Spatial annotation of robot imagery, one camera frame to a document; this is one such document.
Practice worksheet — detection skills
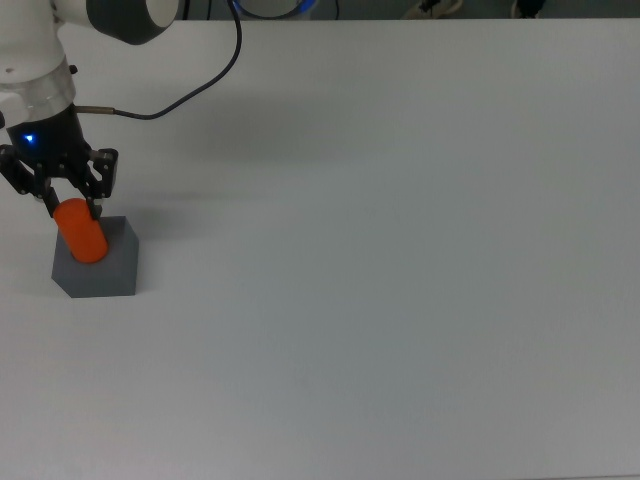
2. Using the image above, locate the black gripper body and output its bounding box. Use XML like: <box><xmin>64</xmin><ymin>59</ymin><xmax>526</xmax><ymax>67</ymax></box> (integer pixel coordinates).
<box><xmin>4</xmin><ymin>102</ymin><xmax>95</xmax><ymax>187</ymax></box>

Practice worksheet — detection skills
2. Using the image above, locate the orange cylinder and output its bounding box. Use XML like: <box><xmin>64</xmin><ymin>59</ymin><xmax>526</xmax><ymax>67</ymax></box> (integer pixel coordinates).
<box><xmin>53</xmin><ymin>197</ymin><xmax>110</xmax><ymax>265</ymax></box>

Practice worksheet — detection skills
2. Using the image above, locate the grey block with round hole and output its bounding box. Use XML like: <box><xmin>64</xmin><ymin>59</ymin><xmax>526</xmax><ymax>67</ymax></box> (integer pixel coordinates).
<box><xmin>51</xmin><ymin>215</ymin><xmax>140</xmax><ymax>299</ymax></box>

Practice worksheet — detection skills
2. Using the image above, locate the round grey blue-lit base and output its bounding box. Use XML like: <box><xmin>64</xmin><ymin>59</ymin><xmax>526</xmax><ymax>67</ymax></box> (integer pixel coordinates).
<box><xmin>238</xmin><ymin>0</ymin><xmax>321</xmax><ymax>20</ymax></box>

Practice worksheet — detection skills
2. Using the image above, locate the pale chair base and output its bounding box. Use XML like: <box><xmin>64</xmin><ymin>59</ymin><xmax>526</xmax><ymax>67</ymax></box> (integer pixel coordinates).
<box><xmin>402</xmin><ymin>0</ymin><xmax>464</xmax><ymax>20</ymax></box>

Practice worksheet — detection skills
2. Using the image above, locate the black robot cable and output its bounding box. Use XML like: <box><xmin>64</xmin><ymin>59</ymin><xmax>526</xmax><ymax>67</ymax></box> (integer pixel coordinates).
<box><xmin>74</xmin><ymin>0</ymin><xmax>245</xmax><ymax>122</ymax></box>

